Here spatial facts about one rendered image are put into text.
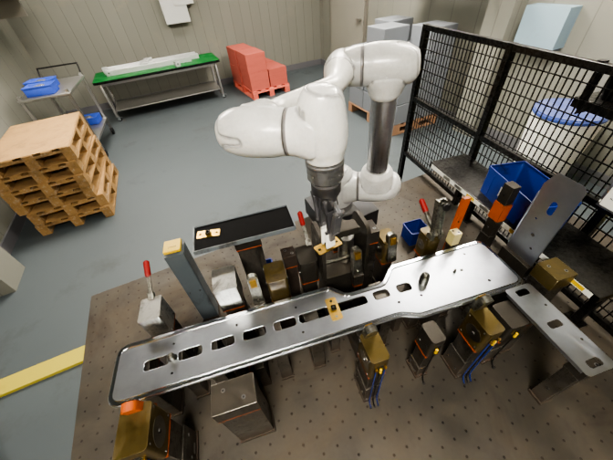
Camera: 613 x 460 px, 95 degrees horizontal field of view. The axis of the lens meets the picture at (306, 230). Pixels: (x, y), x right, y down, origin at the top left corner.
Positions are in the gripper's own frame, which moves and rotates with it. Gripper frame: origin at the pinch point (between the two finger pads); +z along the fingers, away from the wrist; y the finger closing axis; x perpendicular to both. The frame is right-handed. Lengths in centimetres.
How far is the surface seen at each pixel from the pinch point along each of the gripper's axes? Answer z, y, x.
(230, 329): 26.3, -4.3, -36.6
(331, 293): 26.8, 2.2, -0.9
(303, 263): 18.8, -9.4, -5.1
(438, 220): 14.7, 4.4, 45.4
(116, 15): -12, -659, -13
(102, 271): 126, -183, -125
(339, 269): 30.4, -7.1, 9.1
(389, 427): 56, 40, -4
